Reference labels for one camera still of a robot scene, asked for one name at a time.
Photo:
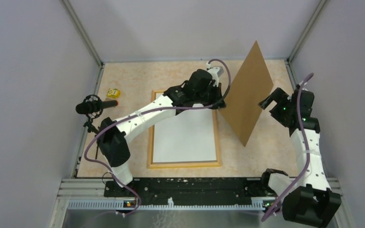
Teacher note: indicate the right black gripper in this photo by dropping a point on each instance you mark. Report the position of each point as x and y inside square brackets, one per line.
[279, 96]

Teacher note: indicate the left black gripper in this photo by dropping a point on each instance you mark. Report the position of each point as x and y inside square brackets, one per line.
[217, 90]

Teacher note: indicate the brown backing board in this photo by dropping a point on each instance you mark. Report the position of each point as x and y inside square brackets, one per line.
[251, 85]

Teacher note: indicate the printed building photo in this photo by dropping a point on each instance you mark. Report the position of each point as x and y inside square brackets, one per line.
[185, 138]

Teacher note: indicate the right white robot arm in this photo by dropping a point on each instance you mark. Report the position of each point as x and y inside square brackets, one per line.
[308, 199]

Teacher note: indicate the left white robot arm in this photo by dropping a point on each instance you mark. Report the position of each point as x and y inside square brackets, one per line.
[202, 90]

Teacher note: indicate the small yellow toy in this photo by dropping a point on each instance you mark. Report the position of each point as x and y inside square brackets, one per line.
[113, 93]

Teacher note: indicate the black microphone on stand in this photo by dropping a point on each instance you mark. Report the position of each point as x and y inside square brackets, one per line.
[92, 107]

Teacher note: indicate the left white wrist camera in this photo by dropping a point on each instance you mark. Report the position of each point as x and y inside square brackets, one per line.
[215, 71]

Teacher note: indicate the wooden picture frame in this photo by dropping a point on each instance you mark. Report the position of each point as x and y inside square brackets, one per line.
[182, 164]

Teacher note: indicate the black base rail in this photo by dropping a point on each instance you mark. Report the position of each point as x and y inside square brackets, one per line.
[192, 191]

